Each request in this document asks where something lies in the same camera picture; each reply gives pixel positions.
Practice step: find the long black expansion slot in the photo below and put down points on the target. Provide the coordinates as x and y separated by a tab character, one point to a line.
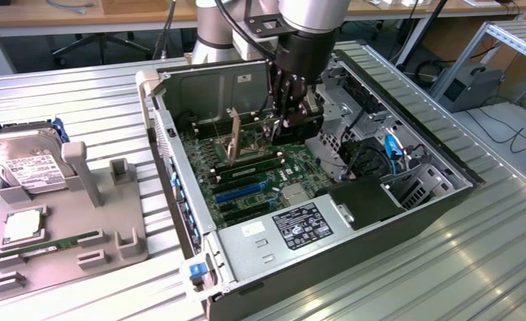
250	217
235	187
244	210

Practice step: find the small white box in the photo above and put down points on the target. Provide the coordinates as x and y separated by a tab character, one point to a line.
417	2

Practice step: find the metal drive cage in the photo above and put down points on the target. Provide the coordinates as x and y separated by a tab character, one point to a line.
338	112

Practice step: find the grey machine box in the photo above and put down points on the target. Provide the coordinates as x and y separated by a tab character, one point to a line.
473	90

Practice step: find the green motherboard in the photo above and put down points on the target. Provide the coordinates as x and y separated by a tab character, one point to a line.
288	167

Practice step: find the wooden desk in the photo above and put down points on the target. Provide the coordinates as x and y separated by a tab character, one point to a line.
378	11
21	16

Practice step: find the black plastic shroud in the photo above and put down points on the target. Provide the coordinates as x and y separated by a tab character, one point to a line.
361	200

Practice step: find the silver CPU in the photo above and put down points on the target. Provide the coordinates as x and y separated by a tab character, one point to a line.
21	225

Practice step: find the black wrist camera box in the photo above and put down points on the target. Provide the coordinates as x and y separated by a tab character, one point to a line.
267	25

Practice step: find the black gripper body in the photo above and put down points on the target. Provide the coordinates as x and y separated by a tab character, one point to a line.
304	53

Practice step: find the thin metal locking lever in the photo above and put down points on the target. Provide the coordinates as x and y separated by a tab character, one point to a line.
214	120

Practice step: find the open black PC case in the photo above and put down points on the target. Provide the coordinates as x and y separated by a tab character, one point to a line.
200	90

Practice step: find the black case latch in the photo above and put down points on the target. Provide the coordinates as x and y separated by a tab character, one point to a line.
171	132

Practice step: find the silver chipset heatsink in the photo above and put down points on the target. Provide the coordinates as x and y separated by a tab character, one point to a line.
295	194

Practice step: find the CPU socket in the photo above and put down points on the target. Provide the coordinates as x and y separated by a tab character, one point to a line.
248	152

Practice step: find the silver power supply unit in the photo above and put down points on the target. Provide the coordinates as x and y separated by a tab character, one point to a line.
262	247

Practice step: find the hard disk with blue carrier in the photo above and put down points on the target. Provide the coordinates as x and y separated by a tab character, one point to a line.
25	157

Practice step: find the open metal socket cover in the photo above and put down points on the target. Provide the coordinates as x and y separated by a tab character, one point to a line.
267	133

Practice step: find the blue expansion slot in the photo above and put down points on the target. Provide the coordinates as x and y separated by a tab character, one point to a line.
238	195

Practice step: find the green graphics card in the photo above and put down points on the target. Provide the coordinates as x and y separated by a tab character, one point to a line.
234	133

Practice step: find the black pole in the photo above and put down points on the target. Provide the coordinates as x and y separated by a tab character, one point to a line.
437	13

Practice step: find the grey parts rack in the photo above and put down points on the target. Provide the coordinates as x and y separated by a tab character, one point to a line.
66	227

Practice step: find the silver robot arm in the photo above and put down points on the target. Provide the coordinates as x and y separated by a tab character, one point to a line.
311	13

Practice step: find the blue case latch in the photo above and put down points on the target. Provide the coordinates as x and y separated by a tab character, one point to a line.
198	271

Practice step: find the perforated metal disk bay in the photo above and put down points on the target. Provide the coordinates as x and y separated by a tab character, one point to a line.
418	194

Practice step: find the green RAM stick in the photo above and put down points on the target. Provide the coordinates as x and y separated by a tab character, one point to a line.
244	171
43	249

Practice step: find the black RAM slot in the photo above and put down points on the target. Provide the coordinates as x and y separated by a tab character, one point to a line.
254	162
254	158
204	122
204	132
204	129
204	126

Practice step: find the office chair base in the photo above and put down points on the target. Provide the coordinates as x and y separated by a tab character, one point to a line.
361	25
104	41

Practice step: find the aluminium slat table frame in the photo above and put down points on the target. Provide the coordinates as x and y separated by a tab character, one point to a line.
517	33

